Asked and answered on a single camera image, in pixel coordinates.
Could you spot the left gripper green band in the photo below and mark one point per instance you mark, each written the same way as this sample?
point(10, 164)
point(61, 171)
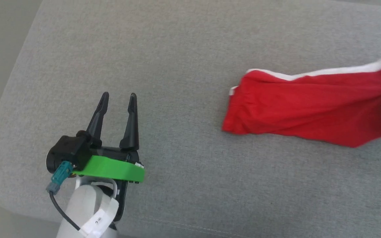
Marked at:
point(111, 168)

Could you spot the red garment with white trim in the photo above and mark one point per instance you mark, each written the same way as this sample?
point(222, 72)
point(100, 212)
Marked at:
point(309, 105)

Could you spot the grey fabric sofa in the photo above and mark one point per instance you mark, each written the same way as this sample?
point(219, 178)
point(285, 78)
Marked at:
point(184, 66)

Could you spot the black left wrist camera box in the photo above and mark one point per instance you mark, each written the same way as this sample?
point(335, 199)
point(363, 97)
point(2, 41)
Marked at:
point(68, 148)

